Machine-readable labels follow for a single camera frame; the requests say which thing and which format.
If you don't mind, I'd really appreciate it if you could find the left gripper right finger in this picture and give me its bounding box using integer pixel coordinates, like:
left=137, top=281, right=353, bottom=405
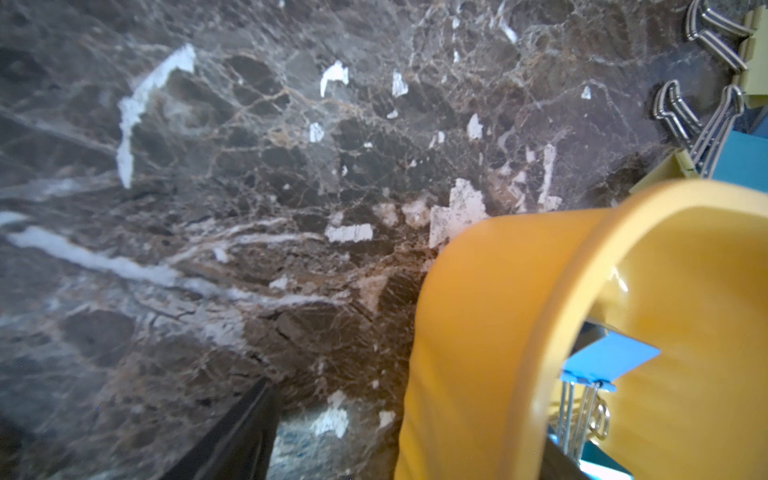
left=539, top=449, right=590, bottom=480

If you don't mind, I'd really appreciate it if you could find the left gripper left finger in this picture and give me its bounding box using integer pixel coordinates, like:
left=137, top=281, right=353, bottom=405
left=161, top=378, right=281, bottom=480

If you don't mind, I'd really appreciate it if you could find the blue binder clip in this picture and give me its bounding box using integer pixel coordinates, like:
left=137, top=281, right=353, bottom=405
left=554, top=322, right=661, bottom=462

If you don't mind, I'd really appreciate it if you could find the yellow plastic storage box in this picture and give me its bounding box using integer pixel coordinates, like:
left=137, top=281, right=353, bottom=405
left=395, top=180, right=767, bottom=479

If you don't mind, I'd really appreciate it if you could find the yellow binder clip top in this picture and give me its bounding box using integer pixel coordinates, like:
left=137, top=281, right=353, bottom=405
left=683, top=0, right=767, bottom=109

